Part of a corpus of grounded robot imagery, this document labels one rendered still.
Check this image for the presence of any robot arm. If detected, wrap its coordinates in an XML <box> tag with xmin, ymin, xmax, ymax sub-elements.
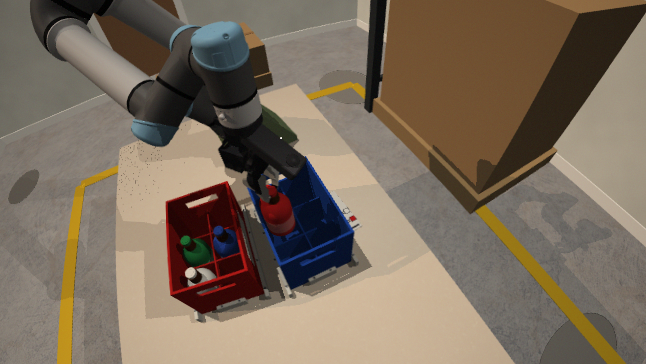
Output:
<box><xmin>30</xmin><ymin>0</ymin><xmax>307</xmax><ymax>180</ymax></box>

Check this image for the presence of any blue crate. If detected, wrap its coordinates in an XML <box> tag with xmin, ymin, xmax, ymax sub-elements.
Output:
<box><xmin>249</xmin><ymin>166</ymin><xmax>354</xmax><ymax>290</ymax></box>

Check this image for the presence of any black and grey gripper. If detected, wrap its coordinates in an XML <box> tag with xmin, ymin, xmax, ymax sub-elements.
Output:
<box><xmin>213</xmin><ymin>113</ymin><xmax>279</xmax><ymax>203</ymax></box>

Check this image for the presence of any dark blue bottle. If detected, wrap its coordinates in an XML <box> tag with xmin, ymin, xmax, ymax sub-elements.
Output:
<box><xmin>213</xmin><ymin>226</ymin><xmax>240</xmax><ymax>258</ymax></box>

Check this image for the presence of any green bottle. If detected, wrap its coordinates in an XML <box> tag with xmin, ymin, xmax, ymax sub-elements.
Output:
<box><xmin>181</xmin><ymin>236</ymin><xmax>214</xmax><ymax>267</ymax></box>

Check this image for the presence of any white paper pick list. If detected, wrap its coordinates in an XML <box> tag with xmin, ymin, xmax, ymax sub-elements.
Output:
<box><xmin>330</xmin><ymin>191</ymin><xmax>362</xmax><ymax>231</ymax></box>

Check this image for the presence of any red plastic bottle crate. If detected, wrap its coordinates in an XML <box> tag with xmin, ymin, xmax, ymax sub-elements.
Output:
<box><xmin>166</xmin><ymin>192</ymin><xmax>264</xmax><ymax>314</ymax></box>

